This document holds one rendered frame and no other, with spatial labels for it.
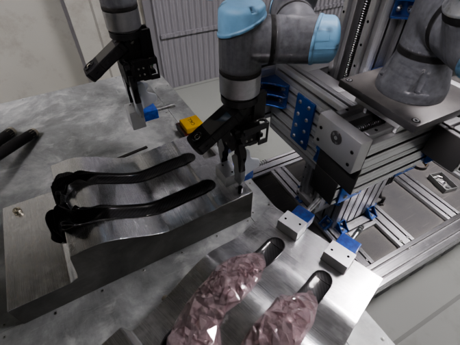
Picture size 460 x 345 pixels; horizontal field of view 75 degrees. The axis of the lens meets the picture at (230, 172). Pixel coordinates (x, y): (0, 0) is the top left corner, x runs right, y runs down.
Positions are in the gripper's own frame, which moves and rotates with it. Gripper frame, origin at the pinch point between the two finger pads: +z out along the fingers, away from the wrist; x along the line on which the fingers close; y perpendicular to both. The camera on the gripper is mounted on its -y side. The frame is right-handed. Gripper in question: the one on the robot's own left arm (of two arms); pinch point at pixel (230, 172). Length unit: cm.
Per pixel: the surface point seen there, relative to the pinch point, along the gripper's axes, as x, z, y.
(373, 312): -30, 90, 57
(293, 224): -17.8, 2.0, 4.8
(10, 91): 212, 64, -65
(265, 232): -15.3, 4.7, 0.0
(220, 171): 0.3, -1.2, -2.4
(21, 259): 3.1, 4.1, -45.1
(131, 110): 27.9, -5.5, -13.6
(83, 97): 71, 10, -22
